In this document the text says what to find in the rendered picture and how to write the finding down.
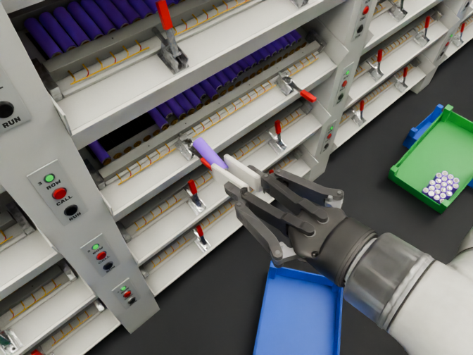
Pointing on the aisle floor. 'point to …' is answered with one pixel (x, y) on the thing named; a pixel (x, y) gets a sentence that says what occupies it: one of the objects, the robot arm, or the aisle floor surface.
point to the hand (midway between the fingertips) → (236, 177)
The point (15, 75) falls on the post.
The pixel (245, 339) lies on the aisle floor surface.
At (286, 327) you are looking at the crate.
